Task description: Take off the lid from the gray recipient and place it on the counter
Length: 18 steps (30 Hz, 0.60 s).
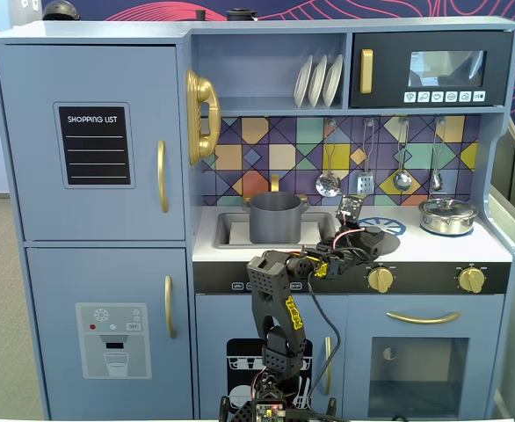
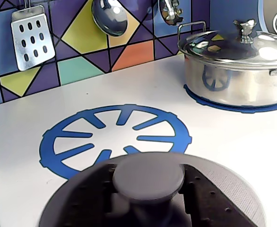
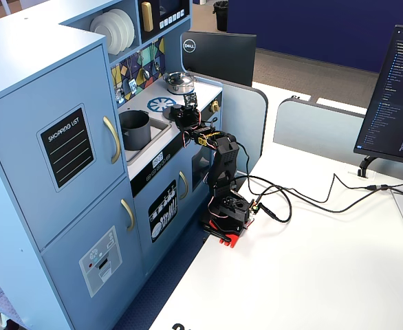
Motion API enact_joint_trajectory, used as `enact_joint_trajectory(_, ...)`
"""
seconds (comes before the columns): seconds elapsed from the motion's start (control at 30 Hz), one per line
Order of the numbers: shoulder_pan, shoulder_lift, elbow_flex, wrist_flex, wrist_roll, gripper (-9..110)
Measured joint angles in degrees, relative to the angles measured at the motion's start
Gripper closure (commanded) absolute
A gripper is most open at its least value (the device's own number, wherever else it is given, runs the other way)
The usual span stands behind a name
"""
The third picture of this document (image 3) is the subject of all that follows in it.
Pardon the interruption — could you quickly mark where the gold dishwasher door handle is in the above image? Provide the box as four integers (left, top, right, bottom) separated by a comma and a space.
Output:
178, 170, 190, 200

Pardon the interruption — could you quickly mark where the red robot base mount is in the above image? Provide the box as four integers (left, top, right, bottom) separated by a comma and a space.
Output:
203, 216, 254, 249

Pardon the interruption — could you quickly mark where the steel slotted spatula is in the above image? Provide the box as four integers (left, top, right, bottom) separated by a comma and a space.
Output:
127, 56, 138, 94

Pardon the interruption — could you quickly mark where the black looped cable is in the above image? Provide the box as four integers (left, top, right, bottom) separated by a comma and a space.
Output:
252, 185, 294, 223

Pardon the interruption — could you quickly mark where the monitor showing code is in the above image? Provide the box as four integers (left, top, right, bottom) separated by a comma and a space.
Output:
353, 24, 403, 168

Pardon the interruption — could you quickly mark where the gray sink basin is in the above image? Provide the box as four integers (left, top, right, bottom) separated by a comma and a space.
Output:
118, 116, 173, 164

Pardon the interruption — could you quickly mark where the gold freezer door handle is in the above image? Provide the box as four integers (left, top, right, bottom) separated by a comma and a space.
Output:
120, 198, 136, 233

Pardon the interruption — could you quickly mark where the gray pot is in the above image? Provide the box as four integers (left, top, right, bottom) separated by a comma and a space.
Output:
118, 109, 152, 151

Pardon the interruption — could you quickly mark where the gray desk divider panel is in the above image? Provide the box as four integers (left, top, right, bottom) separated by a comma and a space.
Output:
218, 80, 270, 173
272, 97, 371, 162

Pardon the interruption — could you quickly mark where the black trash bin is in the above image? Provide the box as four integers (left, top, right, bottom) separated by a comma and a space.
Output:
213, 0, 229, 32

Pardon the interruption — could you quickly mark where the small steel spoon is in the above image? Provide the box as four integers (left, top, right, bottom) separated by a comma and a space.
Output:
152, 47, 162, 75

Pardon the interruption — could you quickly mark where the gold fridge door handle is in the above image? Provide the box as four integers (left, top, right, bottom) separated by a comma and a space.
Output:
102, 115, 122, 165

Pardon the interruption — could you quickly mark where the steel ladle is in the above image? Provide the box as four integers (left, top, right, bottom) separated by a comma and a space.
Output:
140, 51, 153, 89

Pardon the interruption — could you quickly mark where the black Dell monitor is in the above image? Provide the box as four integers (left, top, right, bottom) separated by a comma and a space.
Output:
180, 30, 257, 89

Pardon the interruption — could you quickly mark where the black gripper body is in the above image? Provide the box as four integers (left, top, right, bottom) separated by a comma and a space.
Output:
184, 109, 204, 133

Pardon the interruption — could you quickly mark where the black monitor stand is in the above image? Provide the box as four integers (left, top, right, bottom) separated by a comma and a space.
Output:
358, 156, 380, 178

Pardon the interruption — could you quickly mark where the gold microwave door handle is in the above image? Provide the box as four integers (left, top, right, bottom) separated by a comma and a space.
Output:
141, 1, 154, 32

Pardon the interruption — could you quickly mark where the steel skimmer spoon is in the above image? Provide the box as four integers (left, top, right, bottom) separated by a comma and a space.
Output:
114, 63, 126, 104

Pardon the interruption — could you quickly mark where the black cable with connector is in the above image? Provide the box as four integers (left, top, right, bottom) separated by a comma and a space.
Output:
234, 173, 403, 214

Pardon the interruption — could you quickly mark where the steel pot with lid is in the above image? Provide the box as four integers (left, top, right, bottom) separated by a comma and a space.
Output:
162, 71, 195, 96

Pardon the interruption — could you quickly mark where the white plate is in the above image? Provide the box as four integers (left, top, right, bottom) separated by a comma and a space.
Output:
89, 13, 118, 55
101, 10, 129, 52
110, 8, 136, 49

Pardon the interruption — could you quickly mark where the blue toy kitchen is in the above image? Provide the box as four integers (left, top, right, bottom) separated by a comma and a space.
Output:
0, 0, 225, 330

